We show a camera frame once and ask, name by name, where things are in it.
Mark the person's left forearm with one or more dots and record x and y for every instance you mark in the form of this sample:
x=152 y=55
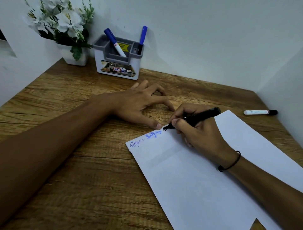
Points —
x=54 y=142

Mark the person's left middle finger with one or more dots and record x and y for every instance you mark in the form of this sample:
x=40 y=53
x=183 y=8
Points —
x=159 y=88

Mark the black marker pen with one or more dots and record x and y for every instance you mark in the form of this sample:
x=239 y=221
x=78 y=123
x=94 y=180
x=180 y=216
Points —
x=203 y=115

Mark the person's right forearm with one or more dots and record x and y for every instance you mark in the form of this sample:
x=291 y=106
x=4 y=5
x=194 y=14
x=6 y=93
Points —
x=267 y=192

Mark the person's right thumb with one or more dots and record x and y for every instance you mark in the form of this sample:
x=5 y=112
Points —
x=183 y=126

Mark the white flower pot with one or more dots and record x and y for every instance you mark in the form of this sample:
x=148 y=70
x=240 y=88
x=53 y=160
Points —
x=71 y=56

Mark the person's left little finger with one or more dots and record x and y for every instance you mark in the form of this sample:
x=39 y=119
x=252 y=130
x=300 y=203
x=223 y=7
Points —
x=134 y=85

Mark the artificial white flower plant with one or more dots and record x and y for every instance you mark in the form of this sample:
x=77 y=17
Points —
x=64 y=21

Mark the person's left thumb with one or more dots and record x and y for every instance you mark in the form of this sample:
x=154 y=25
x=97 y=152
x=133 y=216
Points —
x=149 y=120

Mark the person's left hand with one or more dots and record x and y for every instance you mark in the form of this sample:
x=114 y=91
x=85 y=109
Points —
x=132 y=103

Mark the white marker with black cap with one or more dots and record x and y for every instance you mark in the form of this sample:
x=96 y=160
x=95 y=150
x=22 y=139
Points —
x=256 y=112

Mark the white marker with blue cap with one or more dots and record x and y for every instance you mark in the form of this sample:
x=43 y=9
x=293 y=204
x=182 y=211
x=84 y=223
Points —
x=114 y=42

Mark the white paper sheet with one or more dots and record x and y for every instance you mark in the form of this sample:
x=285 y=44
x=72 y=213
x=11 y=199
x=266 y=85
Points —
x=189 y=180

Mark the blue pen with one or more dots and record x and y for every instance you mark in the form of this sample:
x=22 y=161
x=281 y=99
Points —
x=142 y=38

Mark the person's right hand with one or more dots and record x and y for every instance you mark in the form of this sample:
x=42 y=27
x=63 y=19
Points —
x=203 y=137

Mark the white and grey pen holder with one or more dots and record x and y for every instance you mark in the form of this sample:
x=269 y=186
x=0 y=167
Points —
x=117 y=65

